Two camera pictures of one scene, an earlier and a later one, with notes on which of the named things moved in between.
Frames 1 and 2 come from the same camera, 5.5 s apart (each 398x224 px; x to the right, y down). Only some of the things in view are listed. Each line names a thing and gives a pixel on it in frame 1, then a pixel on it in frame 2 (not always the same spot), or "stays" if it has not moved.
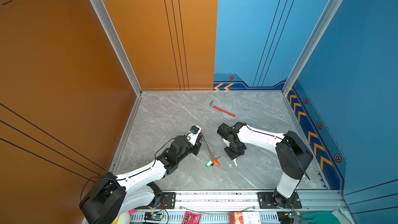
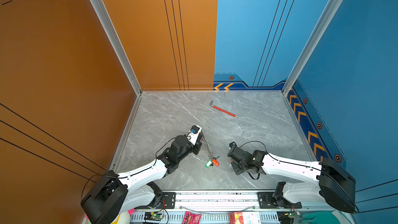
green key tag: (209, 163) stays
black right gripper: (232, 156) → (233, 165)
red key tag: (216, 163) stays
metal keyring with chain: (210, 152) stays
